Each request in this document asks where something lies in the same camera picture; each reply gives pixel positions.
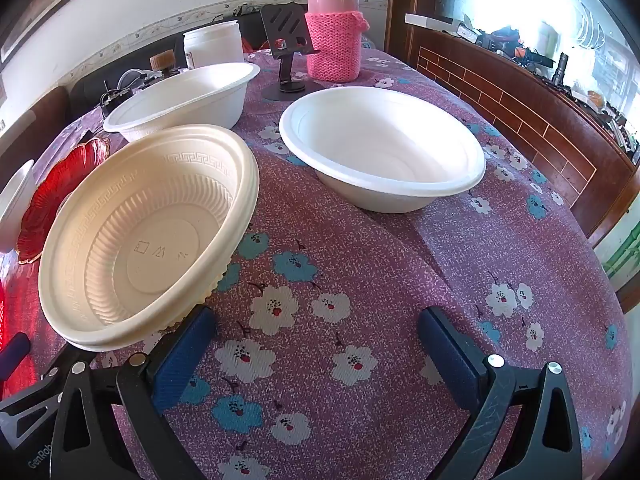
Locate white flat box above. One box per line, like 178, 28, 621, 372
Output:
404, 12, 468, 28

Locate pile of assorted tools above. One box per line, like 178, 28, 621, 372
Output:
470, 25, 640, 161

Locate wooden brick pattern panel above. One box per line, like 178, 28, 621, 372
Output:
385, 0, 640, 251

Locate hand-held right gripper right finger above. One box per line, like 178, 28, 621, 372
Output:
417, 306, 583, 480

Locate dark bottle with brown lid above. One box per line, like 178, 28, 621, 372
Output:
149, 51, 177, 77

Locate white ceramic bowl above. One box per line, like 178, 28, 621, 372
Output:
0, 159, 36, 255

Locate purple floral tablecloth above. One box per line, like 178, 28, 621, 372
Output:
0, 47, 636, 480

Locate cream plastic bowl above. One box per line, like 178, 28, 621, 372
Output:
37, 124, 261, 353

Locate white plastic jar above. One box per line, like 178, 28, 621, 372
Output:
182, 20, 242, 69

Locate red glass plate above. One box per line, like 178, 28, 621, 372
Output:
16, 136, 112, 265

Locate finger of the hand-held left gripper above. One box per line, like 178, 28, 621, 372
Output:
0, 349, 98, 428
0, 332, 32, 386

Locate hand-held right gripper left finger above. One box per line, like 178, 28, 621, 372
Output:
49, 305, 218, 480

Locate pink thermos with knitted sleeve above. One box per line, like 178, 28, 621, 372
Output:
305, 0, 368, 82

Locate white foam bowl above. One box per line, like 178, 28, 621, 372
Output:
278, 86, 487, 213
102, 62, 261, 143

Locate black phone stand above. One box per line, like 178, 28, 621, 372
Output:
260, 2, 322, 102

